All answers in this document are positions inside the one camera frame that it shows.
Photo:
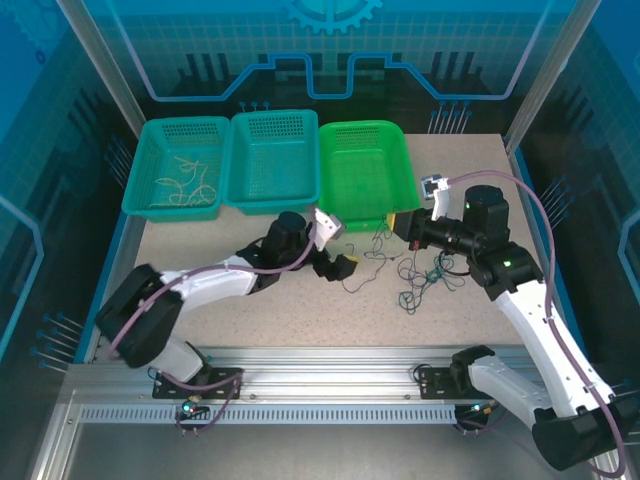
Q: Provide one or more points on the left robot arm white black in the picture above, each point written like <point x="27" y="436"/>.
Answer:
<point x="165" y="300"/>

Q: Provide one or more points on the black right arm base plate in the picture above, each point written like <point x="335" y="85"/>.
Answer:
<point x="435" y="382"/>

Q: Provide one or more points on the bright green plastic basket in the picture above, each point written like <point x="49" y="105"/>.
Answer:
<point x="367" y="170"/>

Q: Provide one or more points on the right base connector with leds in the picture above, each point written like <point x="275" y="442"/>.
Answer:
<point x="475" y="410"/>

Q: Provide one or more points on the teal plastic basket wide rim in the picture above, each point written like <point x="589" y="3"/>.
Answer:
<point x="175" y="165"/>

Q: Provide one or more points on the base connector with leds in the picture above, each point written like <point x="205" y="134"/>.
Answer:
<point x="192" y="409"/>
<point x="475" y="410"/>

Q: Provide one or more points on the left base connector with leds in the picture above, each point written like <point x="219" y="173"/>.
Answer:
<point x="192" y="409"/>

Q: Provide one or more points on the aluminium frame post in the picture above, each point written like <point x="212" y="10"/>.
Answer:
<point x="545" y="75"/>
<point x="102" y="60"/>

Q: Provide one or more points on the teal plastic basket tall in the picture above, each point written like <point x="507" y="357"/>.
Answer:
<point x="272" y="155"/>

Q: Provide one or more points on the aluminium mounting rail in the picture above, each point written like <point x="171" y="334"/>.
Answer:
<point x="320" y="370"/>

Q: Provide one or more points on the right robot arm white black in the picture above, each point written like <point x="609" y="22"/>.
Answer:
<point x="540" y="345"/>

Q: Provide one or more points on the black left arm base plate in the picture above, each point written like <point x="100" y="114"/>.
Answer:
<point x="225" y="382"/>

